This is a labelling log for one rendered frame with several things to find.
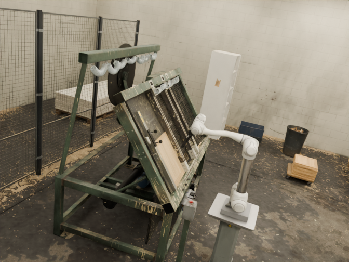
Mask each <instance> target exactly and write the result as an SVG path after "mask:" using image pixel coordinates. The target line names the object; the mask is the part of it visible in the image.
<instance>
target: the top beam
mask: <svg viewBox="0 0 349 262"><path fill-rule="evenodd" d="M180 72H182V71H181V68H180V67H179V68H176V69H174V70H172V71H169V72H167V74H168V77H169V78H170V77H172V76H174V75H176V74H178V73H180ZM165 74H166V73H164V74H162V75H163V77H164V79H165V80H166V77H165ZM160 76H161V75H160ZM160 76H157V77H155V78H152V79H150V80H152V82H153V84H154V86H157V85H156V84H158V83H160V82H162V79H161V78H160ZM150 80H148V81H150ZM148 81H145V82H143V83H141V84H138V85H136V86H133V87H131V88H129V89H126V90H123V91H121V92H119V93H117V94H115V95H113V97H114V99H115V101H116V103H117V105H118V104H121V103H123V102H125V101H127V100H129V99H131V98H133V97H135V96H137V95H139V94H141V93H143V92H145V91H147V90H149V89H151V87H150V85H149V82H148Z"/></svg>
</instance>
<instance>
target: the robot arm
mask: <svg viewBox="0 0 349 262"><path fill-rule="evenodd" d="M205 120H206V117H205V115H203V114H201V113H200V114H199V115H198V116H197V117H196V118H195V119H194V121H193V124H192V125H191V127H190V130H189V134H188V135H187V136H186V138H185V140H184V141H183V144H182V145H181V147H183V148H184V146H185V145H186V143H187V142H188V141H189V140H190V139H191V137H192V136H194V135H203V134H205V135H209V136H222V137H229V138H232V139H233V140H235V141H237V142H238V143H240V144H242V145H243V151H242V156H243V161H242V164H241V169H240V174H239V179H238V182H237V183H235V184H234V185H233V186H232V189H231V194H230V201H229V202H228V204H226V205H225V206H226V207H230V208H232V209H233V210H234V211H236V212H243V211H244V210H245V209H246V207H247V200H248V193H247V192H246V191H247V186H248V181H249V176H250V172H251V167H252V163H253V159H254V158H255V157H256V155H257V152H258V146H259V142H258V141H257V140H256V139H254V138H252V137H250V136H247V135H243V134H238V133H234V132H229V131H223V130H209V129H207V128H206V127H205V125H204V122H205Z"/></svg>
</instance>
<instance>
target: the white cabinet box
mask: <svg viewBox="0 0 349 262"><path fill-rule="evenodd" d="M240 58H241V55H240V54H235V53H230V52H227V51H221V50H215V51H212V54H211V59H210V64H209V69H208V74H207V79H206V85H205V90H204V95H203V100H202V106H201V109H200V113H201V114H203V115H205V117H206V120H205V122H204V125H205V127H206V128H207V129H209V130H223V131H224V128H225V124H226V119H227V114H228V111H229V107H230V103H231V98H232V93H233V89H234V85H235V80H236V75H237V71H238V67H239V62H240ZM208 136H209V135H208ZM209 138H212V139H215V140H219V138H220V136H209Z"/></svg>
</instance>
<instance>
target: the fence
mask: <svg viewBox="0 0 349 262"><path fill-rule="evenodd" d="M139 112H140V111H137V112H135V115H136V117H137V119H138V121H139V123H140V125H141V127H142V129H143V131H144V133H145V136H146V137H148V138H149V140H150V142H151V144H150V146H151V148H152V150H153V152H154V153H157V155H158V157H159V159H158V162H159V164H160V166H161V168H162V170H163V172H164V174H165V176H166V178H167V180H168V182H169V184H170V186H171V188H172V190H173V191H176V190H177V187H176V185H175V183H174V181H173V178H172V176H171V174H170V172H169V170H168V168H167V166H166V164H165V162H164V160H163V158H162V156H161V154H160V152H159V150H158V148H157V146H156V147H155V146H154V144H153V142H152V140H151V138H150V136H149V134H148V132H147V130H148V127H147V125H146V123H145V122H143V121H142V119H141V118H142V115H141V116H140V115H139Z"/></svg>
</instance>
